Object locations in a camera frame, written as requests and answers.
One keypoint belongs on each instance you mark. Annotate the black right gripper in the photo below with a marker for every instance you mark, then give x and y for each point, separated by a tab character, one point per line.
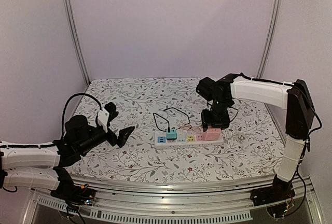
215	117

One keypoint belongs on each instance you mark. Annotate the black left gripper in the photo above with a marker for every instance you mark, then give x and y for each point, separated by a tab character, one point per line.
121	139

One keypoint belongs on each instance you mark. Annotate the pink cube socket adapter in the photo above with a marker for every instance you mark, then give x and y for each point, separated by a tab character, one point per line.
212	134

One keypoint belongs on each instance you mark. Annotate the white USB charger block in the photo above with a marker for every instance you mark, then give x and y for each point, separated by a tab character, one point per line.
181	132

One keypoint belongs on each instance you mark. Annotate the teal cube charger plug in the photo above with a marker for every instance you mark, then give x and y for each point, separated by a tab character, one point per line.
171	135

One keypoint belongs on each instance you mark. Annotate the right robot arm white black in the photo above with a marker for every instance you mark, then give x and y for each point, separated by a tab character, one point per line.
301	120

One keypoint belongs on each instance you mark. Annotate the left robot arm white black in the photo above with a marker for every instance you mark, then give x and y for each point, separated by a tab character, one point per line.
44	165

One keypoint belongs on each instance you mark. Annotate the white colourful power strip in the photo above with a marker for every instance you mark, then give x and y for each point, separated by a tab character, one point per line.
194	138

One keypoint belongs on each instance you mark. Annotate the floral patterned table mat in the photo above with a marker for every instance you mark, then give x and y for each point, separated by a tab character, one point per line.
252	145

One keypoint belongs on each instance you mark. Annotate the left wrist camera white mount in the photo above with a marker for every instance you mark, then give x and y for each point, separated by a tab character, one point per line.
102	119

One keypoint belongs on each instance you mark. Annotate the aluminium front rail base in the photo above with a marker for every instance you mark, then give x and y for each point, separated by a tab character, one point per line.
229	201

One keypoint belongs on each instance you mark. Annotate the left aluminium frame post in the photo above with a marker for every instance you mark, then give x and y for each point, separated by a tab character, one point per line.
75	39

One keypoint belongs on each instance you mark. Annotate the aluminium frame post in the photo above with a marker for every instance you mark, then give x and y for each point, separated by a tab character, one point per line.
75	39
269	39

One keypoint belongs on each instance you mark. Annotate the right aluminium frame post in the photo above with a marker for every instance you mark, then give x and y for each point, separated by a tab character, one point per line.
269	39

